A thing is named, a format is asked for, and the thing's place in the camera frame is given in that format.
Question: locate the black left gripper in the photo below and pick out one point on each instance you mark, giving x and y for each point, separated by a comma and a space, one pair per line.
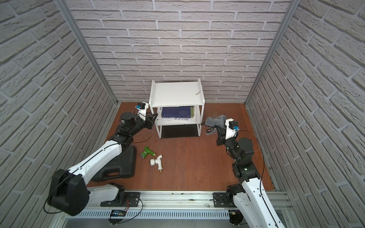
148, 121

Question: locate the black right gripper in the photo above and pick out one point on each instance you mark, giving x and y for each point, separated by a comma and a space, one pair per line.
221, 137

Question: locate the white metal bookshelf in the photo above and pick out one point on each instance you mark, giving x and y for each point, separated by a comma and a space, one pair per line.
175, 94

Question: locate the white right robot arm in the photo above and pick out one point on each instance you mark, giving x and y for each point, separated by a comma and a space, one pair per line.
249, 195

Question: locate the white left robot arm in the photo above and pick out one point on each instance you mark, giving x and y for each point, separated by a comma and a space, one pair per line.
68, 190

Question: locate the green toy drill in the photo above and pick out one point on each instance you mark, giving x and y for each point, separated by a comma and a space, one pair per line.
147, 152

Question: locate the black mat under shelf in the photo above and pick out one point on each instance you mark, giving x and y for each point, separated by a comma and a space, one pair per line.
179, 131

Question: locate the white toy drill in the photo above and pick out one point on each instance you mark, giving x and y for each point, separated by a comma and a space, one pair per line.
157, 161

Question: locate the dark blue book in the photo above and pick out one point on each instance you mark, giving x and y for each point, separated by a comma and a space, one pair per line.
177, 112

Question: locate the small green circuit board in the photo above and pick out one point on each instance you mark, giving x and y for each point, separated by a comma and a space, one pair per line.
117, 213

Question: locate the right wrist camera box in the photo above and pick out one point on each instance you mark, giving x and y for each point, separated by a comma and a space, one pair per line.
232, 128

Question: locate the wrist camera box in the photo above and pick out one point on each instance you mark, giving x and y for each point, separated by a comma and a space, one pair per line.
142, 110
232, 128

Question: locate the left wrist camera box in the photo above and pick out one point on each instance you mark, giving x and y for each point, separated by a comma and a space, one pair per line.
142, 110

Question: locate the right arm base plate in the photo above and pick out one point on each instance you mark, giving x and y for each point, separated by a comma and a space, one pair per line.
223, 200

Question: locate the black connector with wires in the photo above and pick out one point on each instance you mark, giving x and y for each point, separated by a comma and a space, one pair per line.
235, 217

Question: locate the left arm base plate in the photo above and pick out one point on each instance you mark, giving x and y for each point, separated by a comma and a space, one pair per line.
125, 199

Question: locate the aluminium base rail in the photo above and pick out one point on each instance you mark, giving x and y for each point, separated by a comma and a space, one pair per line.
191, 200

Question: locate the white perforated cable duct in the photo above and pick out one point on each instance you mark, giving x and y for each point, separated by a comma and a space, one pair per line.
154, 214

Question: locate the aluminium corner post left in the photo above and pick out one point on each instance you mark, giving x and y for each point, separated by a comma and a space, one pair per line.
66, 13

